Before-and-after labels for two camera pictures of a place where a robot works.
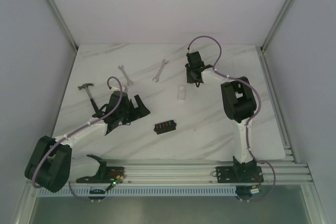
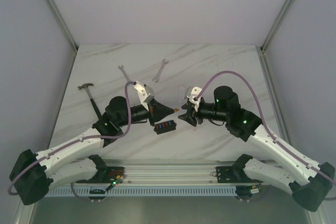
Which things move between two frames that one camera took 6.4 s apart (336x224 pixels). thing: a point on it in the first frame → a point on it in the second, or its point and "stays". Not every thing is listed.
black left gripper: x=132 y=110 → x=152 y=114
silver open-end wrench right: x=156 y=78 stays
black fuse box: x=164 y=127 stays
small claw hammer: x=84 y=86 stays
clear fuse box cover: x=181 y=93 stays
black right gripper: x=189 y=80 → x=191 y=114
